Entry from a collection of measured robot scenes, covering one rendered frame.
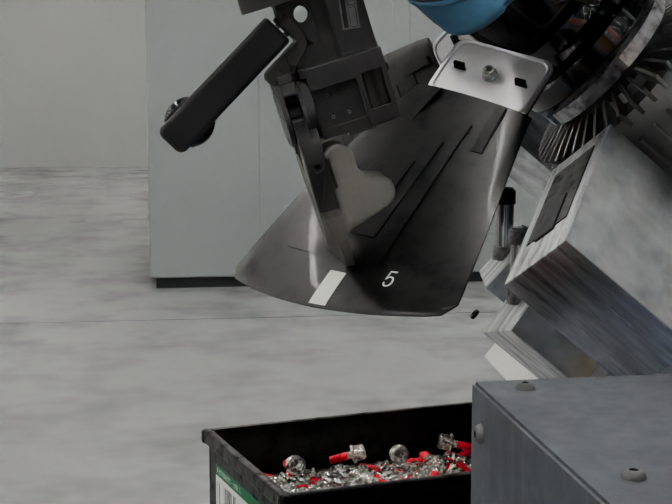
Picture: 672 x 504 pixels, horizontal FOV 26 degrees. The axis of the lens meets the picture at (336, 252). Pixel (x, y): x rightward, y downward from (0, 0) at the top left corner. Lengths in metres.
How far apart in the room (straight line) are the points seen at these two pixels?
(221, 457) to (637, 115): 0.45
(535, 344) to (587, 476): 0.68
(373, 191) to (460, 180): 0.09
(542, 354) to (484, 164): 0.17
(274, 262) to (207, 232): 5.63
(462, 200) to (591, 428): 0.55
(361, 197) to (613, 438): 0.53
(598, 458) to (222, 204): 6.24
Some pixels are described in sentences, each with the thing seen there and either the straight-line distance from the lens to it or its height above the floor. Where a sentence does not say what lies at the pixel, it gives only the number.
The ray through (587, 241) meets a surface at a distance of 1.07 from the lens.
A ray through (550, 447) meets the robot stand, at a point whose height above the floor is 1.00.
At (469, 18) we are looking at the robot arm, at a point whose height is 1.16.
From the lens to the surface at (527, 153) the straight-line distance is 1.49.
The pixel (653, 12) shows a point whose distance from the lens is 1.25.
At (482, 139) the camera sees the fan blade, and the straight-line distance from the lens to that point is 1.15.
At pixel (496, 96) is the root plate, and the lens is 1.20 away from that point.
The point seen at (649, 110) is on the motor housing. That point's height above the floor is 1.09.
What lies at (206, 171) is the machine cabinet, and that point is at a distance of 6.74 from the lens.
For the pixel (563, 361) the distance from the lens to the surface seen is 1.21.
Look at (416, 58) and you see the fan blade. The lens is 1.37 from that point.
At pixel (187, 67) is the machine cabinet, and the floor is 1.02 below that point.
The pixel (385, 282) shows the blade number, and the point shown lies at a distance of 1.07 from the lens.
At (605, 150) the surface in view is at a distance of 1.15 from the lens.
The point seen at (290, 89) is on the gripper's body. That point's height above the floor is 1.11.
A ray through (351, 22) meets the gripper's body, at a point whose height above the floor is 1.16.
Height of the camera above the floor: 1.15
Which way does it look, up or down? 8 degrees down
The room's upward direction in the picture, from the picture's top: straight up
